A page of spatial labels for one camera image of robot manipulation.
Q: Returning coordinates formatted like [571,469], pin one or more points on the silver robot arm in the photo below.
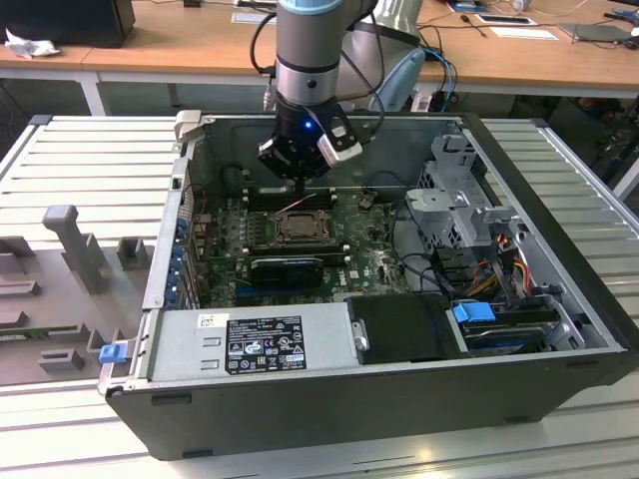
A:
[307,50]

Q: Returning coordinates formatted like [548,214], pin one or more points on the crumpled white paper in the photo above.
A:
[30,46]

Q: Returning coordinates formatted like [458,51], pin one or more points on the hard disk drive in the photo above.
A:
[504,339]

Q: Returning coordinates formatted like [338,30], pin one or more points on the blue disk carrier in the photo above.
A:
[471,312]

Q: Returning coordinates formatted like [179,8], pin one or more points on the black open PC case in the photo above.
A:
[299,414]

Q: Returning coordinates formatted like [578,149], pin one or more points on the CPU socket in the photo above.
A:
[277,239]

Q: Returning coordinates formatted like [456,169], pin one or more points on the black round capacitor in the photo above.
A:
[232,180]

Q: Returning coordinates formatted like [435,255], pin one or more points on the white tablet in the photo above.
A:
[504,19]

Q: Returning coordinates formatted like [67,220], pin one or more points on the black graphics card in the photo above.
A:
[284,272]

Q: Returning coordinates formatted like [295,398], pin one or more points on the green motherboard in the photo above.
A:
[369,259]

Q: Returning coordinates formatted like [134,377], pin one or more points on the grey parts rack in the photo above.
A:
[50,309]

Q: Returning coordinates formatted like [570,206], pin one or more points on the black computer box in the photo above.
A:
[70,22]

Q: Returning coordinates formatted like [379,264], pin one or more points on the grey power supply unit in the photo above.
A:
[190,344]

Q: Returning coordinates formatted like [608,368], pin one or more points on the blue case latch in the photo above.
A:
[112,353]

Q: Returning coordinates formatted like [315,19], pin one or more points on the black plastic shroud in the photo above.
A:
[399,324]

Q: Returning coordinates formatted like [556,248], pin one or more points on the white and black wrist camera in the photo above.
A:
[340,142]

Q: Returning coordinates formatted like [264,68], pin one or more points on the black RAM slot bank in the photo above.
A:
[299,248]
[264,200]

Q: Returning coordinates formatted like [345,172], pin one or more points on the white paper sheet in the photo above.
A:
[524,33]

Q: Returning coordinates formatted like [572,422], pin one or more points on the silver metal drive cage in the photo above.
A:
[449,214]

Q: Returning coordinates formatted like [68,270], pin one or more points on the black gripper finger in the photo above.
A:
[318,165]
[272,157]

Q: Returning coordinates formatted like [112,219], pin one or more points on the wooden desk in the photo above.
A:
[199,40]

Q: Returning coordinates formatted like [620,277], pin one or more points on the dark closed laptop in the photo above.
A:
[599,32]

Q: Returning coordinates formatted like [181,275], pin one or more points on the green RAM stick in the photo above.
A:
[20,334]

